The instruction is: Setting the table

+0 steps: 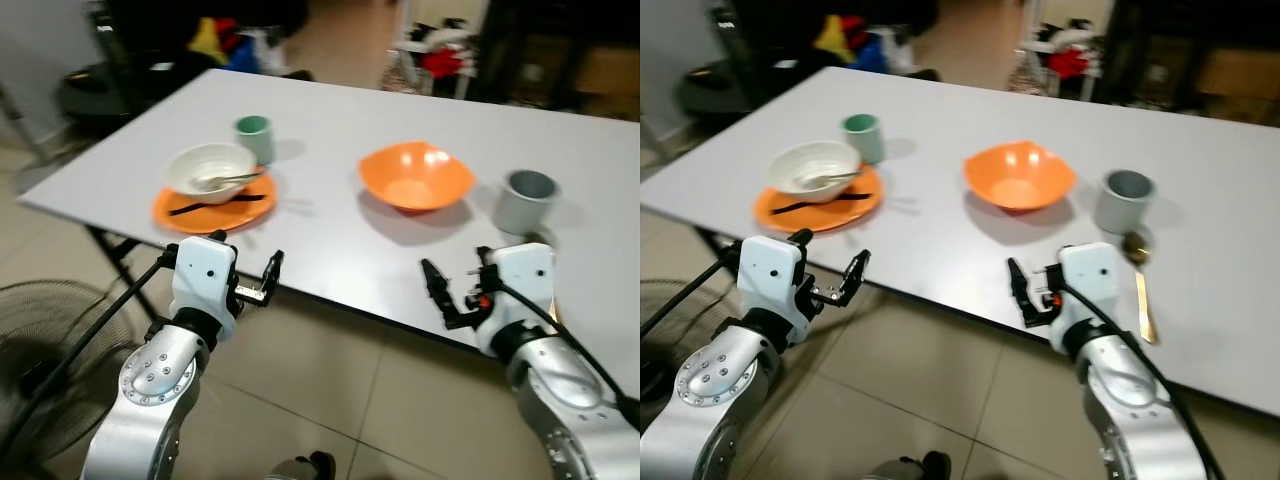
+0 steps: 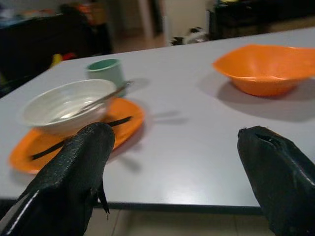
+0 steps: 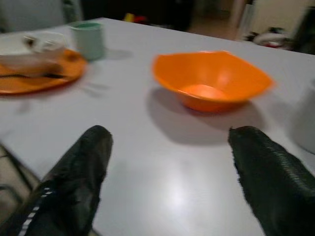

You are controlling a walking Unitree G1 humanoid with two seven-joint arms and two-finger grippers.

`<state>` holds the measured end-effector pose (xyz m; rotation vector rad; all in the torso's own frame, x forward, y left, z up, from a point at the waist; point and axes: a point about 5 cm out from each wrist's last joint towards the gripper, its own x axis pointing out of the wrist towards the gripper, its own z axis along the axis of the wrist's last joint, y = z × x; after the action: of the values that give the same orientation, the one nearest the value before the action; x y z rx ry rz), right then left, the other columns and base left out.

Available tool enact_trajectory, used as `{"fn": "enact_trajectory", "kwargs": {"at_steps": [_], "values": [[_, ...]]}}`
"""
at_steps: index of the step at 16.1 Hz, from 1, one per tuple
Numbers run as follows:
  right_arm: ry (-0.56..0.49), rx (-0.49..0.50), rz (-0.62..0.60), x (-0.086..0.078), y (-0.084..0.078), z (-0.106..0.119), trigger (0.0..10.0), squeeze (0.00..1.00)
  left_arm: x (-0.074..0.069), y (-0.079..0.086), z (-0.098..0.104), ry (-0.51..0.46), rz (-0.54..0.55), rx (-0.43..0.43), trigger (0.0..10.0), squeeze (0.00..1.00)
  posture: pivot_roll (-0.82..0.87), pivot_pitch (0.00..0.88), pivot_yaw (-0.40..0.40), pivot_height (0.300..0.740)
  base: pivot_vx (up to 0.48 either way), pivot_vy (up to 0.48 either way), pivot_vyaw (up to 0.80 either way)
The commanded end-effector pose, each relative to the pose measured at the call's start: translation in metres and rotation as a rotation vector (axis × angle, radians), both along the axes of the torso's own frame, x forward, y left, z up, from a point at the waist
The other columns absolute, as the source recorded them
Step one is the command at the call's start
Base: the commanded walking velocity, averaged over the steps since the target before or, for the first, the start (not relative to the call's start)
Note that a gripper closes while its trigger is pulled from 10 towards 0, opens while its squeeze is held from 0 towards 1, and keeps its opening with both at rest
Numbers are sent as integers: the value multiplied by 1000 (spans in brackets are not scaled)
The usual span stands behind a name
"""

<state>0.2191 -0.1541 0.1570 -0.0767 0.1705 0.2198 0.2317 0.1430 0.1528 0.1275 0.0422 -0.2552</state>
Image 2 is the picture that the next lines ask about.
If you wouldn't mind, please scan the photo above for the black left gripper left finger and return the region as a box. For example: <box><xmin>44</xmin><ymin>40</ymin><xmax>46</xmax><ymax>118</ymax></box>
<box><xmin>0</xmin><ymin>122</ymin><xmax>116</xmax><ymax>236</ymax></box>

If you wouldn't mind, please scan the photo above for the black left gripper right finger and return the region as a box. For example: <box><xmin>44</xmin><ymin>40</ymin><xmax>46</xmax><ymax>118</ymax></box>
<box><xmin>237</xmin><ymin>126</ymin><xmax>315</xmax><ymax>236</ymax></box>

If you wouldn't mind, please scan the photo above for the black chopstick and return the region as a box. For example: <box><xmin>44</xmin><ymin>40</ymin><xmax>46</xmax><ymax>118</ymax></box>
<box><xmin>31</xmin><ymin>116</ymin><xmax>133</xmax><ymax>160</ymax></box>

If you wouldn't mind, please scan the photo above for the orange square plate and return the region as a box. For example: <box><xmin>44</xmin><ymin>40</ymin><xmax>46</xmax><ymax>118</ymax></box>
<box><xmin>9</xmin><ymin>97</ymin><xmax>145</xmax><ymax>175</ymax></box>

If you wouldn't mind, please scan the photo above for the white ceramic bowl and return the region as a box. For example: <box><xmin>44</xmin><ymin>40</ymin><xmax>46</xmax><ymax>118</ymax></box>
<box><xmin>22</xmin><ymin>79</ymin><xmax>117</xmax><ymax>135</ymax></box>

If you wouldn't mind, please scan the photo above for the metal spoon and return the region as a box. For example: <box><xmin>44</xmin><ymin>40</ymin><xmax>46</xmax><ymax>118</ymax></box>
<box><xmin>51</xmin><ymin>80</ymin><xmax>134</xmax><ymax>122</ymax></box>

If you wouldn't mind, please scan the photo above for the orange bowl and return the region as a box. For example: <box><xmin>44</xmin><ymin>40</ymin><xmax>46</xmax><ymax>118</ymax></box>
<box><xmin>212</xmin><ymin>44</ymin><xmax>315</xmax><ymax>97</ymax></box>

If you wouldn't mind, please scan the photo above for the green cup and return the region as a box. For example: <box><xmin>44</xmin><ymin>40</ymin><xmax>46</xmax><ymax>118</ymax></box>
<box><xmin>85</xmin><ymin>59</ymin><xmax>127</xmax><ymax>98</ymax></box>

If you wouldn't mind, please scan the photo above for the yellow toy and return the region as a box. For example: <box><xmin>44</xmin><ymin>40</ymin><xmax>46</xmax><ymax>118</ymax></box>
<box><xmin>50</xmin><ymin>53</ymin><xmax>63</xmax><ymax>69</ymax></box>

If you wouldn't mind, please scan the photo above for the black cabinet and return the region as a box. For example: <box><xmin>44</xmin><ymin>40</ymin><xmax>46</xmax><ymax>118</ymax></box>
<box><xmin>0</xmin><ymin>4</ymin><xmax>114</xmax><ymax>96</ymax></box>

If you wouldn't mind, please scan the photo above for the dark shelf unit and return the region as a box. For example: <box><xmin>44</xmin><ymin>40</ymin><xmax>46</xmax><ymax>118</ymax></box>
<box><xmin>208</xmin><ymin>0</ymin><xmax>315</xmax><ymax>41</ymax></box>

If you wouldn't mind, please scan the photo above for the white black red toy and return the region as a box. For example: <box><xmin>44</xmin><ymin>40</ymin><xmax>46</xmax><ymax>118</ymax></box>
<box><xmin>170</xmin><ymin>26</ymin><xmax>209</xmax><ymax>47</ymax></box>

